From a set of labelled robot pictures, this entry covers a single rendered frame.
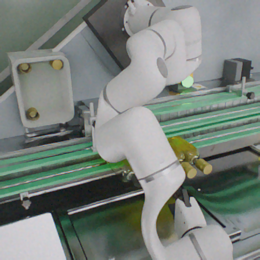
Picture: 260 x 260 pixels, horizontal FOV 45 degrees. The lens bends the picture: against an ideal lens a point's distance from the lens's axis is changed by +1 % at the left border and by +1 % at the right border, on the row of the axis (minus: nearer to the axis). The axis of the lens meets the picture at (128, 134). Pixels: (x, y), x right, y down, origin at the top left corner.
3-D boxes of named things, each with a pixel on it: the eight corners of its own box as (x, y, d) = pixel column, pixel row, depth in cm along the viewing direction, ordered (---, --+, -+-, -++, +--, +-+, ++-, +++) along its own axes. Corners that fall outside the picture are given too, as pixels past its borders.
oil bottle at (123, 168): (100, 156, 113) (123, 186, 95) (99, 142, 111) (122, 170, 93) (114, 152, 115) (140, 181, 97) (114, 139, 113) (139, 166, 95)
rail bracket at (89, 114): (84, 143, 108) (96, 158, 97) (80, 96, 101) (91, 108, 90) (92, 141, 109) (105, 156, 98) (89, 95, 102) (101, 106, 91)
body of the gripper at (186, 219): (212, 259, 72) (194, 226, 82) (216, 223, 68) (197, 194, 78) (180, 263, 71) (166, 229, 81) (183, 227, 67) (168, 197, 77)
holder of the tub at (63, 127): (23, 134, 111) (26, 142, 105) (8, 56, 100) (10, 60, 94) (70, 125, 118) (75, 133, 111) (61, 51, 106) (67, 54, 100)
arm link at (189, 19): (174, 0, 93) (208, 2, 80) (178, 45, 99) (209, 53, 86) (145, 7, 90) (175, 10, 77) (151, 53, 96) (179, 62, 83)
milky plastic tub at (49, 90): (20, 121, 109) (23, 129, 102) (7, 56, 99) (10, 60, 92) (69, 112, 115) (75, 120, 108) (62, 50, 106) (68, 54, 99)
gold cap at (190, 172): (179, 173, 99) (187, 179, 96) (179, 163, 98) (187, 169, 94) (188, 170, 101) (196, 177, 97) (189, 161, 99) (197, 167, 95)
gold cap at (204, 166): (197, 170, 102) (205, 176, 98) (193, 163, 100) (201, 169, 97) (205, 163, 102) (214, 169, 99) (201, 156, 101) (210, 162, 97)
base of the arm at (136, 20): (111, 7, 101) (131, 10, 89) (141, -16, 102) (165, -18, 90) (135, 46, 110) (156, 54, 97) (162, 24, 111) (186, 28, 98)
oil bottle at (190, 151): (156, 143, 121) (187, 169, 103) (156, 130, 119) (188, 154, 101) (168, 141, 123) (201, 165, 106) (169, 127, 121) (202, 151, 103)
